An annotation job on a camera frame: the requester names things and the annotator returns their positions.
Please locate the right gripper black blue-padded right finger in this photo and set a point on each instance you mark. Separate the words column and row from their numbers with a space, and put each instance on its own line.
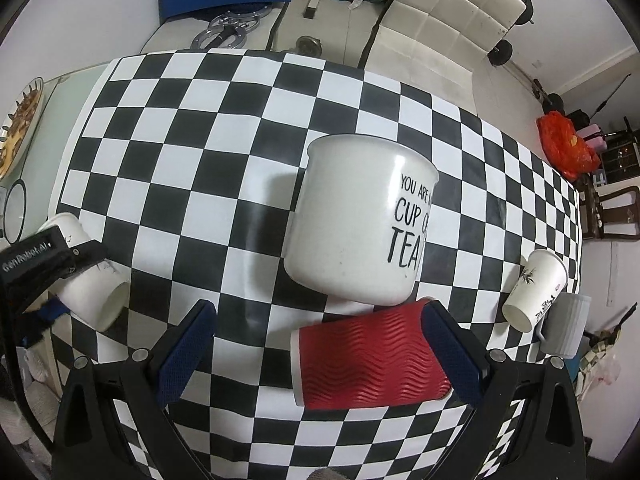
column 548, row 442

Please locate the white paper cup with print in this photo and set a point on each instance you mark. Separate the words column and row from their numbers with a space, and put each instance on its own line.
column 542, row 279

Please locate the red plastic bag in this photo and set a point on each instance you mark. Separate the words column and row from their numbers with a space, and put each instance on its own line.
column 567, row 152

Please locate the black white checkered tablecloth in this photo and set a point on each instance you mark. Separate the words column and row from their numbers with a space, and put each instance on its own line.
column 187, row 167

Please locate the plain white paper cup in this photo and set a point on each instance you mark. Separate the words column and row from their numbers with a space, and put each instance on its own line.
column 96, row 295

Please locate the dark wooden chair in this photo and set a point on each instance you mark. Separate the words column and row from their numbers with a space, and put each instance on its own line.
column 613, row 216

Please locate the red ribbed paper cup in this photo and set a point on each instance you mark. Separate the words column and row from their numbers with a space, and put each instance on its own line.
column 366, row 361

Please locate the barbell with black weights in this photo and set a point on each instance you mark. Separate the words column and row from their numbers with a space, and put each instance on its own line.
column 510, row 13

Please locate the grey ribbed mug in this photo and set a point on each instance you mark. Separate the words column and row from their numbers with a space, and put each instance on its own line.
column 560, row 333

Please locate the white mug with black text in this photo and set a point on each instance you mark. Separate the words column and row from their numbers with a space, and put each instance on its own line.
column 359, row 226

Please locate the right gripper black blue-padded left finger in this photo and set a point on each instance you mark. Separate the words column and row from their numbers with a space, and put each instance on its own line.
column 89, row 442

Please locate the decorated plate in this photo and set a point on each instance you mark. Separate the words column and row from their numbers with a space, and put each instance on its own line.
column 19, row 125

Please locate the white padded chair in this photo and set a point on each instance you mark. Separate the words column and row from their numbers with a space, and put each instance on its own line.
column 447, row 38

